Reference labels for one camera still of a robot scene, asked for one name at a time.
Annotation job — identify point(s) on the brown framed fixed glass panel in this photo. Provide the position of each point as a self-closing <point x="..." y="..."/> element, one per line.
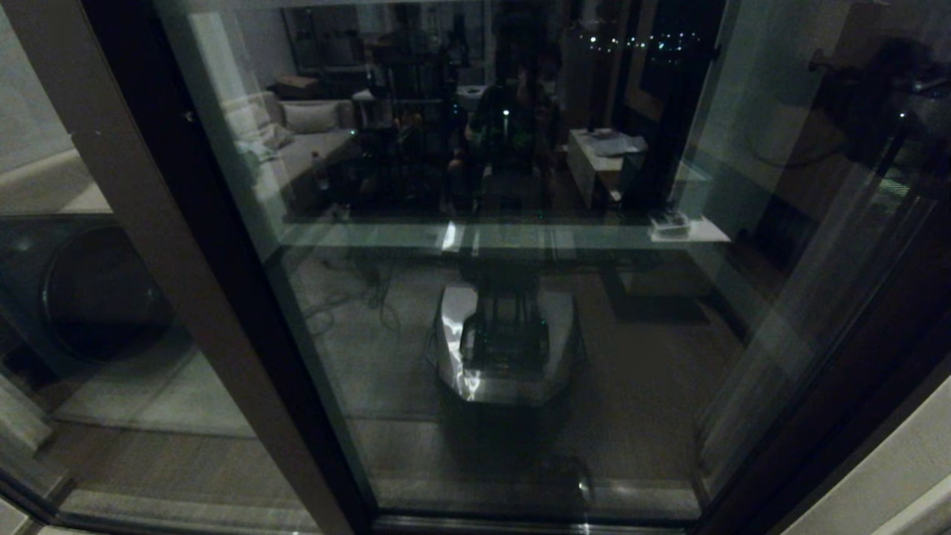
<point x="145" y="223"/>

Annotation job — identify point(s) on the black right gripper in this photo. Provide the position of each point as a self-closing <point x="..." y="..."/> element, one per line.
<point x="880" y="104"/>

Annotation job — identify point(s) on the brown framed sliding glass door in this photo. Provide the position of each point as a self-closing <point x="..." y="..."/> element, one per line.
<point x="639" y="357"/>

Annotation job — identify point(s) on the dark brown door jamb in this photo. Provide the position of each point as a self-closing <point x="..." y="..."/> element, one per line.
<point x="832" y="446"/>

